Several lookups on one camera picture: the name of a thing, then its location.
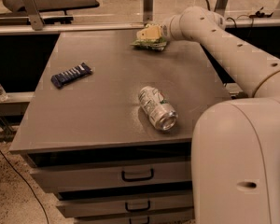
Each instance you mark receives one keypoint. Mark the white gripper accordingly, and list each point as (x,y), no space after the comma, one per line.
(164,31)

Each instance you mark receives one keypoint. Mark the green jalapeno chip bag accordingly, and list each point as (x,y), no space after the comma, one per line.
(153,44)

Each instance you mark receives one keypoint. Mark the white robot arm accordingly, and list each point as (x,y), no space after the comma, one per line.
(235,147)

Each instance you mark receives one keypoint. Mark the blue rxbar blueberry bar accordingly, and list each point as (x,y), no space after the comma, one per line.
(71,75)

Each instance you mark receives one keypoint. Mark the silver green soda can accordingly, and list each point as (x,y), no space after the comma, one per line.
(159,111)

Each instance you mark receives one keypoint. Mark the grey drawer cabinet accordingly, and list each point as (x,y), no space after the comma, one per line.
(98,118)

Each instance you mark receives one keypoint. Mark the top grey drawer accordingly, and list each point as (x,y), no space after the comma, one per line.
(108,175)

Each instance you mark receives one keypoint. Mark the grey drawer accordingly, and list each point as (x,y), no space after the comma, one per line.
(108,175)
(99,207)
(157,217)

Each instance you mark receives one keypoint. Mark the bottom grey drawer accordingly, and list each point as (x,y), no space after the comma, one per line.
(157,217)

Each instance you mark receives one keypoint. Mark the middle grey drawer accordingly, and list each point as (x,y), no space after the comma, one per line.
(99,207)

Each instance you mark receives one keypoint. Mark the middle metal bracket post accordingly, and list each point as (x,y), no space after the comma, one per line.
(147,11)

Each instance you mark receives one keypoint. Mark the left metal bracket post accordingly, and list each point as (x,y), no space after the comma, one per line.
(33,14)

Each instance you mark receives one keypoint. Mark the metal rail frame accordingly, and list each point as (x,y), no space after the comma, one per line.
(56,29)

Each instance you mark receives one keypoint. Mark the black top drawer handle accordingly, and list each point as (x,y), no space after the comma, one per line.
(137,176)

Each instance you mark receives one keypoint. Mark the black drawer handle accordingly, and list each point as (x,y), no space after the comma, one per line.
(139,220)
(137,176)
(137,207)

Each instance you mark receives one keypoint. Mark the black middle drawer handle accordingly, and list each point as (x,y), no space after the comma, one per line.
(137,207)

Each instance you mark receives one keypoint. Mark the black bottom drawer handle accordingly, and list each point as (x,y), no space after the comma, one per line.
(139,220)

